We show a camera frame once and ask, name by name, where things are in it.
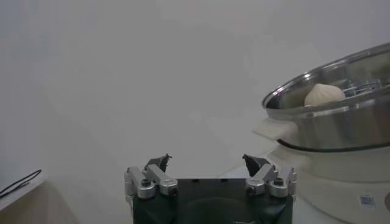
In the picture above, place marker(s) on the white electric pot base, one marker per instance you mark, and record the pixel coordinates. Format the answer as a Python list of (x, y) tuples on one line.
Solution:
[(335, 182)]

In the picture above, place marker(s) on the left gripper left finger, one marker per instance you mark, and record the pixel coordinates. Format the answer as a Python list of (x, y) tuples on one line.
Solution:
[(161, 181)]

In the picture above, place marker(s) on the white steamed baozi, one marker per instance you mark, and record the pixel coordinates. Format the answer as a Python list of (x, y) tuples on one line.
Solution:
[(323, 95)]

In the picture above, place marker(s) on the perforated steel steamer basket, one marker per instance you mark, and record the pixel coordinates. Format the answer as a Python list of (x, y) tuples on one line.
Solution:
[(335, 128)]

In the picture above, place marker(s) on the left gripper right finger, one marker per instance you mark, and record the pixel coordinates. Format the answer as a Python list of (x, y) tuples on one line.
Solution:
[(262, 179)]

